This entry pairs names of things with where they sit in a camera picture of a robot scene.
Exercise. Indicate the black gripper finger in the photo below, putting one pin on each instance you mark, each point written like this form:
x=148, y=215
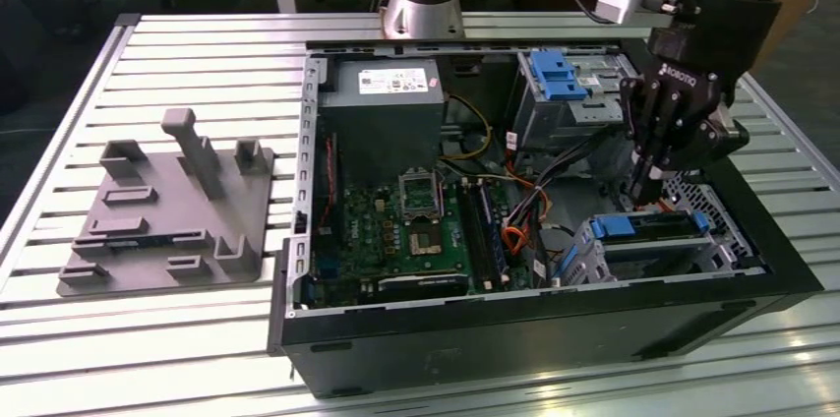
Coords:
x=649, y=112
x=712, y=139

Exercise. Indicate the hard disk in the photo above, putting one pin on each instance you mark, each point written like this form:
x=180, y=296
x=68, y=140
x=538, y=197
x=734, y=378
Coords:
x=610, y=227

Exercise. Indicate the metal disk bay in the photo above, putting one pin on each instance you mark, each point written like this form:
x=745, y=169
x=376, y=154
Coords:
x=590, y=264

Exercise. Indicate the blue RAM slot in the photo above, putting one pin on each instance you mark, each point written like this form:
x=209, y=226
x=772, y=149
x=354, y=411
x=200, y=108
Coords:
x=493, y=235

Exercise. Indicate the black RAM slot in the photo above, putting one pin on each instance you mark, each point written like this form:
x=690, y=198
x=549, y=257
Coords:
x=474, y=235

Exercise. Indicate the silver drive cage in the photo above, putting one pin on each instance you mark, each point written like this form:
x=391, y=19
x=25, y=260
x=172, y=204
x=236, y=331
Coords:
x=590, y=112

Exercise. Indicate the blue drive latch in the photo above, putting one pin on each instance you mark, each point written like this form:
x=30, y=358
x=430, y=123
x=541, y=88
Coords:
x=554, y=77

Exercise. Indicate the grey power supply unit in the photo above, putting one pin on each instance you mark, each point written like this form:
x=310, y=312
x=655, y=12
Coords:
x=380, y=127

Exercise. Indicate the CPU socket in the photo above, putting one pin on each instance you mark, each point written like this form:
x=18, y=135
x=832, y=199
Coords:
x=426, y=240

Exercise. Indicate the black graphics card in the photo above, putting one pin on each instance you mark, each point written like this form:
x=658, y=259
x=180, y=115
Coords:
x=423, y=284

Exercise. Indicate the green motherboard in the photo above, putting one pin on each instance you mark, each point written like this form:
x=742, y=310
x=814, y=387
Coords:
x=367, y=240

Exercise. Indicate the black PC case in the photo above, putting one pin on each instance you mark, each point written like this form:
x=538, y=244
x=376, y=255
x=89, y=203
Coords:
x=491, y=343

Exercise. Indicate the grey parts rack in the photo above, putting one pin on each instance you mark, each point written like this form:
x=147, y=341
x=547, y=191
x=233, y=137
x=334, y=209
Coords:
x=164, y=220

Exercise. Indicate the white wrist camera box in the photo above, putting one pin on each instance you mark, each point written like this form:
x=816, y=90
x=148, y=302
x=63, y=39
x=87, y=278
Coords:
x=617, y=4

